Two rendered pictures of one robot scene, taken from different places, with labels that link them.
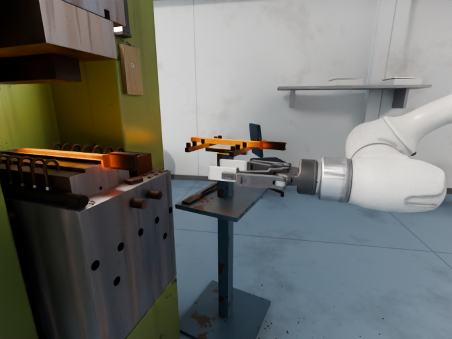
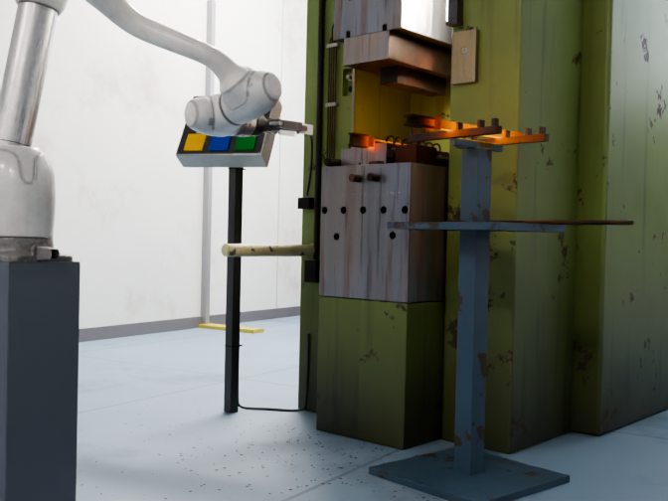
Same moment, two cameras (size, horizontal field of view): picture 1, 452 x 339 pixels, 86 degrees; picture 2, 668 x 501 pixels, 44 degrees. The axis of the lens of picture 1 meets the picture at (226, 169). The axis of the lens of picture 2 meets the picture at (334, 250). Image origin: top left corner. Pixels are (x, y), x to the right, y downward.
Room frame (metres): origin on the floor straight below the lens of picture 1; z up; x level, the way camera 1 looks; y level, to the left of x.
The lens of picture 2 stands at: (1.62, -2.29, 0.67)
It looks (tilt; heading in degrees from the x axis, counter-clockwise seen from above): 1 degrees down; 112
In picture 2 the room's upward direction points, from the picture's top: 1 degrees clockwise
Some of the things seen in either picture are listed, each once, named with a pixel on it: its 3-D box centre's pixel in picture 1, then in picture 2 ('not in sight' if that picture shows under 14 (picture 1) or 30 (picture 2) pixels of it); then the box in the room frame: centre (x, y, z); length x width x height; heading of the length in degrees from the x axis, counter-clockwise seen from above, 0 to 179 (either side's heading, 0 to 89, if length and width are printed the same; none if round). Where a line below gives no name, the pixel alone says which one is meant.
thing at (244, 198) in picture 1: (225, 197); (474, 227); (1.11, 0.00, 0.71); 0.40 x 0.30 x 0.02; 153
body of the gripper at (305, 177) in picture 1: (294, 175); (259, 123); (0.50, -0.15, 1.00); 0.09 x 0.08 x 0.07; 71
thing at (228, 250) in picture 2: not in sight; (270, 250); (0.29, 0.37, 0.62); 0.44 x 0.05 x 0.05; 71
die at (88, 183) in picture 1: (49, 169); (400, 159); (0.72, 0.54, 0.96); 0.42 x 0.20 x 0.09; 71
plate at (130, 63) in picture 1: (131, 70); (465, 57); (0.99, 0.36, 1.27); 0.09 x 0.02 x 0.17; 161
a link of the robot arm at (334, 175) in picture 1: (331, 179); (241, 120); (0.48, -0.22, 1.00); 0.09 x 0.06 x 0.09; 161
